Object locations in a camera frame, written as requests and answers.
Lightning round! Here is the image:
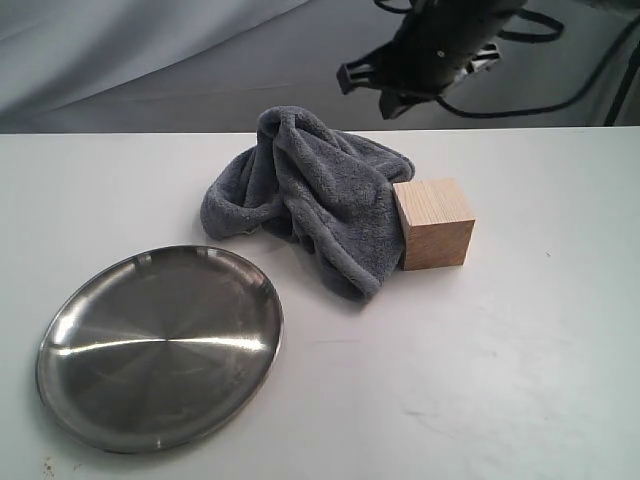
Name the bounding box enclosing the black cable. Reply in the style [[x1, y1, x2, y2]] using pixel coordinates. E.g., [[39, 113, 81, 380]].
[[374, 0, 640, 121]]

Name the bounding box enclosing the light wooden cube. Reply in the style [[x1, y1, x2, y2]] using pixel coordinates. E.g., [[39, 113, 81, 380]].
[[393, 178, 475, 271]]

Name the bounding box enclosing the grey fluffy towel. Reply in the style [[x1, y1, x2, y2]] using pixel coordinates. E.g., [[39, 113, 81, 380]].
[[200, 106, 415, 301]]

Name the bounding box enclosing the black stand pole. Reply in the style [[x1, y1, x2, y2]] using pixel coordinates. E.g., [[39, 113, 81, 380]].
[[603, 43, 640, 127]]

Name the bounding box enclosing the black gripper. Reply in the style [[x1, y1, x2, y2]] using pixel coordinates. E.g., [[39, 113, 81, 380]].
[[336, 0, 524, 119]]

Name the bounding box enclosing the round stainless steel plate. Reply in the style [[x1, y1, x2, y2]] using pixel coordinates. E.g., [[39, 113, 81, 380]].
[[35, 245, 284, 454]]

